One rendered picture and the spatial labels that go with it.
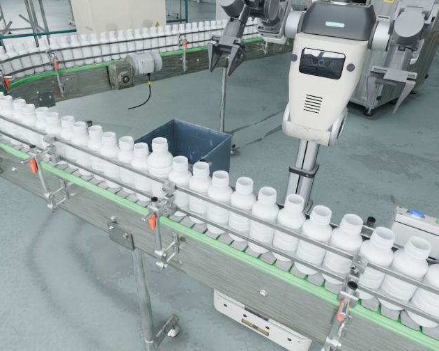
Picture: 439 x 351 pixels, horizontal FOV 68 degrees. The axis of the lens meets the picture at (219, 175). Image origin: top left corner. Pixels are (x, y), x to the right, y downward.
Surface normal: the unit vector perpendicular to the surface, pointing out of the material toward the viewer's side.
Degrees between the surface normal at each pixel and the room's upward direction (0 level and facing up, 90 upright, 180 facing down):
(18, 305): 0
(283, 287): 90
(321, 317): 90
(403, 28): 62
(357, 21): 90
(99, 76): 90
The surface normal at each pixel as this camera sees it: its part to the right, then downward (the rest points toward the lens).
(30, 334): 0.04, -0.83
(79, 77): 0.66, 0.44
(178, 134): -0.51, 0.47
